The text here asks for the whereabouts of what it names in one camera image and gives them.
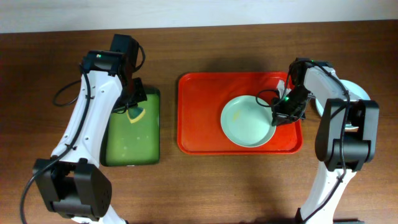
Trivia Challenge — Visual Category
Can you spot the yellow and green sponge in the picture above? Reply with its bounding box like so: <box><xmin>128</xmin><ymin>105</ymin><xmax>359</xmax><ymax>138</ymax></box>
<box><xmin>126</xmin><ymin>106</ymin><xmax>146</xmax><ymax>124</ymax></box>

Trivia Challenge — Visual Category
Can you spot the pale green plate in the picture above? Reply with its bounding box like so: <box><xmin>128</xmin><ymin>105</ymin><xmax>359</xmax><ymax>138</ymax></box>
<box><xmin>220</xmin><ymin>95</ymin><xmax>276</xmax><ymax>148</ymax></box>

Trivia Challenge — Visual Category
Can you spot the pale blue top plate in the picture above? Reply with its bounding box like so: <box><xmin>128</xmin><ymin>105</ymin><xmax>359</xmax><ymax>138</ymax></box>
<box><xmin>315</xmin><ymin>80</ymin><xmax>370</xmax><ymax>117</ymax></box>

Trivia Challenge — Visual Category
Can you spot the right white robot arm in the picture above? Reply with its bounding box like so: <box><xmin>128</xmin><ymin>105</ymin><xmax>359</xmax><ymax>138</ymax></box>
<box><xmin>271</xmin><ymin>58</ymin><xmax>379</xmax><ymax>223</ymax></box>

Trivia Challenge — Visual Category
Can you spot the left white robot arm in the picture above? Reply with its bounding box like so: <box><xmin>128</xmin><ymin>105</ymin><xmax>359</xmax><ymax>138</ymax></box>
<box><xmin>19</xmin><ymin>34</ymin><xmax>147</xmax><ymax>223</ymax></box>

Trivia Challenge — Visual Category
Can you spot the black tray with green liquid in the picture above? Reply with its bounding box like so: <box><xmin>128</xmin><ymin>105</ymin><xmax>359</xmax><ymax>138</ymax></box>
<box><xmin>100</xmin><ymin>86</ymin><xmax>160</xmax><ymax>167</ymax></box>

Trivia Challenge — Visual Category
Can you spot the red plastic serving tray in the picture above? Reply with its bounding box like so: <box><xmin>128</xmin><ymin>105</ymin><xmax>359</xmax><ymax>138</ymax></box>
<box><xmin>177</xmin><ymin>72</ymin><xmax>303</xmax><ymax>155</ymax></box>

